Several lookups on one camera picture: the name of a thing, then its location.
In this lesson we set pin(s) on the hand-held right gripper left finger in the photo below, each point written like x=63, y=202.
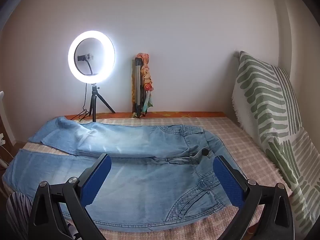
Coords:
x=96, y=180

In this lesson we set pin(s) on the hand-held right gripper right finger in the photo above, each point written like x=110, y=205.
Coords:
x=227, y=182

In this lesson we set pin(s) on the light blue denim pants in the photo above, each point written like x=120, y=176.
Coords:
x=140, y=180

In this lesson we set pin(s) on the beige plaid blanket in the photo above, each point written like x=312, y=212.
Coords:
x=237, y=135

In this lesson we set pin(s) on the striped grey clothing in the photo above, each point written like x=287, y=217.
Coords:
x=17, y=210

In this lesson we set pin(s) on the green striped white pillow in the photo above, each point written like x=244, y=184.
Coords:
x=260, y=100

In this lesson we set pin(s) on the folded silver tripod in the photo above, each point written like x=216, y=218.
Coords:
x=137, y=85

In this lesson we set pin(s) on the colourful orange scarf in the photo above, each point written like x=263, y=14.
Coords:
x=147, y=77

